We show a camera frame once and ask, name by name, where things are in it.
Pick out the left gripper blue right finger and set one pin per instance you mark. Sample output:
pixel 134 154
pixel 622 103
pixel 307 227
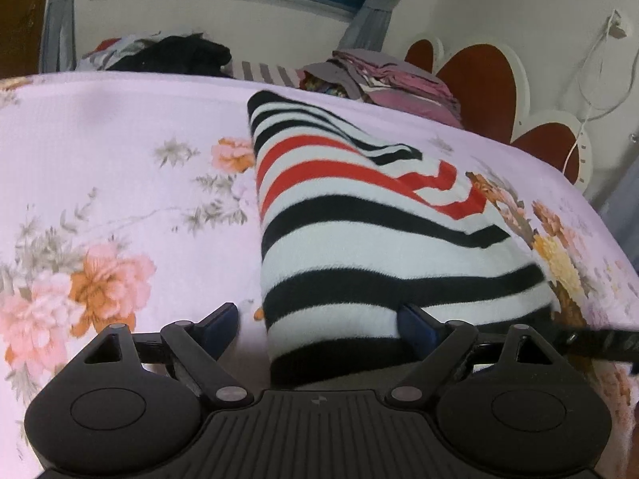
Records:
pixel 421 331

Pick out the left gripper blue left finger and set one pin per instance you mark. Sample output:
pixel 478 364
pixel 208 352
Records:
pixel 217 331

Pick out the striped white red black sweater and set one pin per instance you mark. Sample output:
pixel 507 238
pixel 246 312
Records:
pixel 353 229

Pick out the black clothes pile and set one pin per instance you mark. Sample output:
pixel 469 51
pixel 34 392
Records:
pixel 192 55

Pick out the blue grey right curtain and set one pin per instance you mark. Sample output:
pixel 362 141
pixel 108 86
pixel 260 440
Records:
pixel 619 212

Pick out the pink floral bed blanket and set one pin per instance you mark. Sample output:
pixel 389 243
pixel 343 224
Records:
pixel 131 198

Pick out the folded pink grey bedding stack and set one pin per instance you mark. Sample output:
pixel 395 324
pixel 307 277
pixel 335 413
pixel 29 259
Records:
pixel 379 79

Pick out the red white scalloped headboard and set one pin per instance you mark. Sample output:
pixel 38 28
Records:
pixel 491 85

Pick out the grey white striped cloth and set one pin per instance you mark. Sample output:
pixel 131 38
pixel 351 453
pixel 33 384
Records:
pixel 264 73

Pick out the grey curtain by door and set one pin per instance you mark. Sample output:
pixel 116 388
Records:
pixel 58 48

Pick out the grey curtain by headboard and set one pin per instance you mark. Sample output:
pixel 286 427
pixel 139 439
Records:
pixel 369 26

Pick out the brown wooden door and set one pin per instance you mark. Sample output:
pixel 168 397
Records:
pixel 21 29

